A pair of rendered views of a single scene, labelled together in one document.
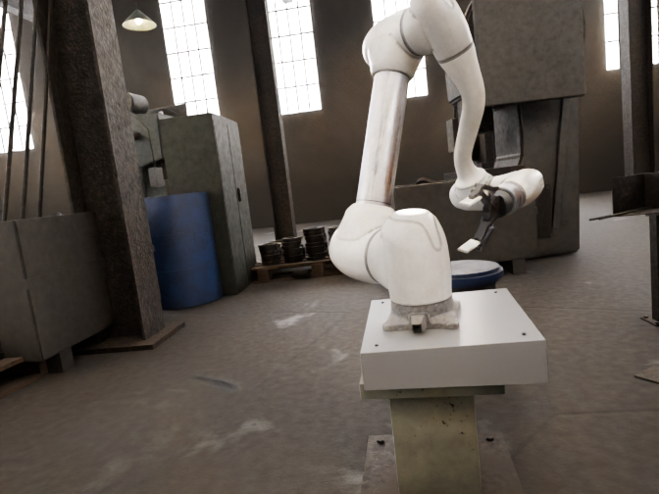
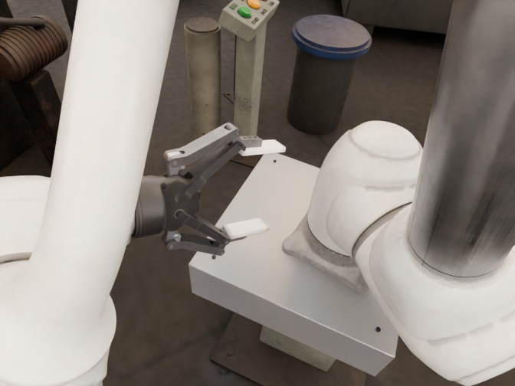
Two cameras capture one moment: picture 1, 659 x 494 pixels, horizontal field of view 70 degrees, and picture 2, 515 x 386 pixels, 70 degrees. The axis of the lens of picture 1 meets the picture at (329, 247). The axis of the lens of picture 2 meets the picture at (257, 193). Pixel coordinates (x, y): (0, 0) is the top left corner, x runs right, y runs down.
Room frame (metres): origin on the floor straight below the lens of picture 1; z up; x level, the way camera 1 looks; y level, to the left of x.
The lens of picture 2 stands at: (1.63, -0.32, 1.06)
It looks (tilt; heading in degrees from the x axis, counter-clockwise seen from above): 48 degrees down; 189
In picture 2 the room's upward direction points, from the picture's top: 6 degrees clockwise
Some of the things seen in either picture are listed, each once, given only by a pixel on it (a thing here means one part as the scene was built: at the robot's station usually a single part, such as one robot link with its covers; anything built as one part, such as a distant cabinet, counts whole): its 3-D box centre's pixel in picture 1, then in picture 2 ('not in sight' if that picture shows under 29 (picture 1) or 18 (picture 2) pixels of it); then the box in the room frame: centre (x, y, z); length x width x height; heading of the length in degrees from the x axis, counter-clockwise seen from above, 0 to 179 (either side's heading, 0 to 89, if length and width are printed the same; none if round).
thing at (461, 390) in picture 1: (427, 362); not in sight; (1.17, -0.22, 0.33); 0.32 x 0.32 x 0.04; 80
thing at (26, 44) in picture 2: not in sight; (50, 103); (0.73, -1.22, 0.27); 0.22 x 0.13 x 0.53; 173
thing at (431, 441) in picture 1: (432, 425); (312, 303); (1.17, -0.22, 0.16); 0.40 x 0.40 x 0.31; 80
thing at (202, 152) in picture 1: (215, 206); not in sight; (4.25, 0.98, 0.75); 0.70 x 0.48 x 1.50; 173
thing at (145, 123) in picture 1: (160, 173); not in sight; (8.18, 2.72, 1.36); 1.37 x 1.16 x 2.71; 73
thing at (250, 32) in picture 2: not in sight; (248, 86); (0.46, -0.58, 0.31); 0.24 x 0.16 x 0.62; 173
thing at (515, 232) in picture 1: (454, 222); not in sight; (3.86, -1.04, 0.39); 1.03 x 0.83 x 0.79; 87
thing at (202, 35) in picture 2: not in sight; (205, 92); (0.48, -0.75, 0.26); 0.12 x 0.12 x 0.52
